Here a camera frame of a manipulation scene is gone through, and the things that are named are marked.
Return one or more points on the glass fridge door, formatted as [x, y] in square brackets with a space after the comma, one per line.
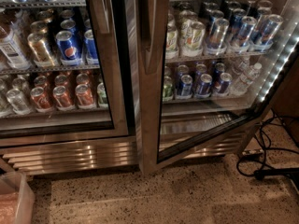
[50, 17]
[165, 127]

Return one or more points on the stainless fridge bottom grille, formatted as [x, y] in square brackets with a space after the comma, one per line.
[97, 154]

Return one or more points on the green soda can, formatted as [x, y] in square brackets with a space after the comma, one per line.
[168, 88]

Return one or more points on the blue Pepsi can lower left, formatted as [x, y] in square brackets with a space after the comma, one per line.
[184, 89]

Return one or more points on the blue pepsi can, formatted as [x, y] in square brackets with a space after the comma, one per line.
[222, 85]
[203, 86]
[184, 89]
[70, 48]

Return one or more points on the blue Pepsi can lower middle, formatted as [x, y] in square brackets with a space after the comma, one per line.
[203, 86]

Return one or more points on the red soda can right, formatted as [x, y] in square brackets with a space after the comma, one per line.
[85, 96]

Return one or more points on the red soda can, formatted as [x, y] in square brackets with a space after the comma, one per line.
[63, 98]
[41, 100]
[85, 96]

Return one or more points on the blue Pepsi can lower right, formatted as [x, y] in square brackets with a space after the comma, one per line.
[222, 85]

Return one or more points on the blue Pepsi can edge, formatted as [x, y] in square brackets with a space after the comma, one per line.
[90, 47]

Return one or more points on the Mountain Dew can right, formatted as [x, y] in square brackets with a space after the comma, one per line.
[193, 39]

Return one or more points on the red soda can middle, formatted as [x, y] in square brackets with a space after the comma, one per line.
[63, 98]

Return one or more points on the silver blue energy can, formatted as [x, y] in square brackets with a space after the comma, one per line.
[215, 40]

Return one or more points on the clear water bottle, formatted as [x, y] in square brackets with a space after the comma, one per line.
[243, 82]

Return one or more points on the blue Pepsi can front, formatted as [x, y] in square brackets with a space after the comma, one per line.
[70, 48]

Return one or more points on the red soda can left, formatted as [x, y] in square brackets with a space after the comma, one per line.
[41, 100]

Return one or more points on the gold soda can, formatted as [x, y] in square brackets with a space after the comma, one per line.
[43, 54]

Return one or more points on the silver can lower left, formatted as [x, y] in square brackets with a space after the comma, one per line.
[19, 102]

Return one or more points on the clear labelled bottle left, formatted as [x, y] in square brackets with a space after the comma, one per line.
[17, 54]

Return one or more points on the clear plastic storage bin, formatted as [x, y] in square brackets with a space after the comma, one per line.
[16, 199]

